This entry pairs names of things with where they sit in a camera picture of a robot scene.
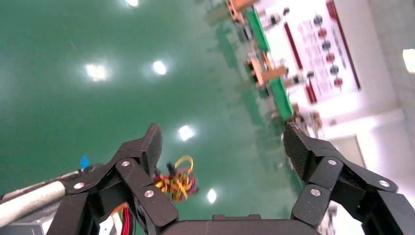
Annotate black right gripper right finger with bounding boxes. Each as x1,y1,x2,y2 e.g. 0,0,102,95
283,121,415,235

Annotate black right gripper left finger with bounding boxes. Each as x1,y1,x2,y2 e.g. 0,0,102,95
46,122,179,235

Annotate grey power supply yellow wires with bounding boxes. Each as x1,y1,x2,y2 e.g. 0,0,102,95
153,155,199,204

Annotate green topped table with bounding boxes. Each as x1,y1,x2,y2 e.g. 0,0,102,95
268,76,295,121
245,6,272,53

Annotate white rack pipe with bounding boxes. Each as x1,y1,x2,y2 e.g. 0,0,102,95
0,179,79,228

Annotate grey power supply red wires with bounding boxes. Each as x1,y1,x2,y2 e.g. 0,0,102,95
97,202,136,235

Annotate white wall poster red print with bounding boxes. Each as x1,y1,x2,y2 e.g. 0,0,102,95
259,0,363,105

